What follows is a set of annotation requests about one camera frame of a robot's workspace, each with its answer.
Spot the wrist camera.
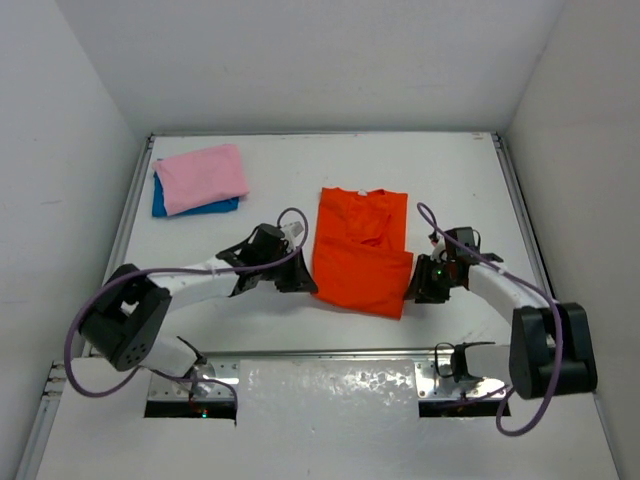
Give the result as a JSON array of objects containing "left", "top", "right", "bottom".
[
  {"left": 430, "top": 237, "right": 446, "bottom": 261},
  {"left": 282, "top": 221, "right": 305, "bottom": 238}
]

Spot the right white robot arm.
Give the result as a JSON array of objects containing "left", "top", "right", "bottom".
[{"left": 404, "top": 227, "right": 598, "bottom": 400}]

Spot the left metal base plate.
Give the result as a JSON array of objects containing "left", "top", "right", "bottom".
[{"left": 147, "top": 361, "right": 240, "bottom": 402}]

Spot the white front cover board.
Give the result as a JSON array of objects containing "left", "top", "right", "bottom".
[{"left": 38, "top": 360, "right": 617, "bottom": 479}]

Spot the folded blue t shirt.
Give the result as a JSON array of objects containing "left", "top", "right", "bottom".
[{"left": 151, "top": 174, "right": 240, "bottom": 218}]

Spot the front aluminium frame rail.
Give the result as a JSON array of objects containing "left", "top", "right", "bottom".
[{"left": 204, "top": 347, "right": 436, "bottom": 360}]

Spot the black looped wire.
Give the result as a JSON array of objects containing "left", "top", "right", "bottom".
[{"left": 433, "top": 341, "right": 461, "bottom": 381}]

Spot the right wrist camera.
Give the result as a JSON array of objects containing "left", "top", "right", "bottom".
[{"left": 430, "top": 237, "right": 446, "bottom": 261}]

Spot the orange t shirt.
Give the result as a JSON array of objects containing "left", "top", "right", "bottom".
[{"left": 312, "top": 188, "right": 413, "bottom": 320}]

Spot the right aluminium frame rail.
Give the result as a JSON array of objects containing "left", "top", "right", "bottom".
[{"left": 490, "top": 131, "right": 589, "bottom": 359}]

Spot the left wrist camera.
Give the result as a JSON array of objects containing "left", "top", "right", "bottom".
[{"left": 282, "top": 221, "right": 305, "bottom": 238}]

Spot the metal base plate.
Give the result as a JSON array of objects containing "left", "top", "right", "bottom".
[
  {"left": 147, "top": 361, "right": 240, "bottom": 402},
  {"left": 415, "top": 358, "right": 507, "bottom": 401}
]

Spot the left aluminium frame rail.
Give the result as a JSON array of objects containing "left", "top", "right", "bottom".
[{"left": 103, "top": 133, "right": 156, "bottom": 283}]

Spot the folded pink t shirt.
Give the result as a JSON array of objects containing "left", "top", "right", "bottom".
[{"left": 152, "top": 144, "right": 250, "bottom": 217}]

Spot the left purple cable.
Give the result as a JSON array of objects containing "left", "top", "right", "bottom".
[{"left": 63, "top": 206, "right": 310, "bottom": 412}]

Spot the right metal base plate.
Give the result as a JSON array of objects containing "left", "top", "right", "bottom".
[{"left": 415, "top": 358, "right": 507, "bottom": 401}]

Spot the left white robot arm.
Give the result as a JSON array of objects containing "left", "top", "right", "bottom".
[{"left": 78, "top": 221, "right": 318, "bottom": 379}]

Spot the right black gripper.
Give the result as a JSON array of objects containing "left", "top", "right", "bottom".
[{"left": 403, "top": 254, "right": 459, "bottom": 304}]

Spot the aluminium frame rail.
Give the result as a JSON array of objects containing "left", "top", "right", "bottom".
[
  {"left": 103, "top": 133, "right": 156, "bottom": 283},
  {"left": 204, "top": 347, "right": 436, "bottom": 360},
  {"left": 490, "top": 131, "right": 589, "bottom": 359}
]

